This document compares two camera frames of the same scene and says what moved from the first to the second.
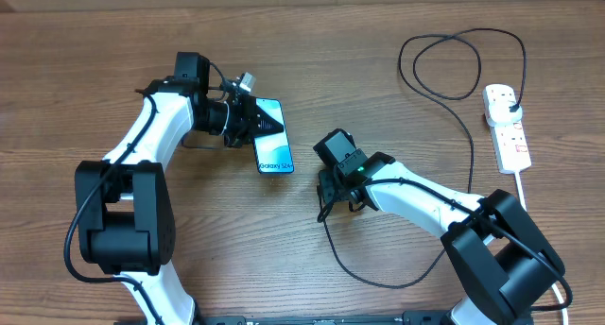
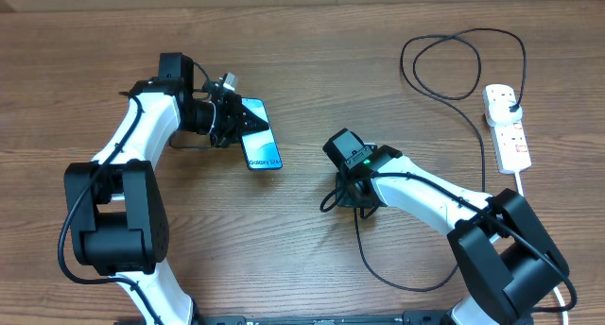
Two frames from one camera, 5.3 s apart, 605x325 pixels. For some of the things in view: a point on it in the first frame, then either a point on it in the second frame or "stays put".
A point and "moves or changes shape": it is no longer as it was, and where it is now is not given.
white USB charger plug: x=499 y=112 stays put
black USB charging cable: x=437 y=94 → x=444 y=36
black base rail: x=326 y=319 stays put
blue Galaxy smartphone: x=271 y=150 moves or changes shape
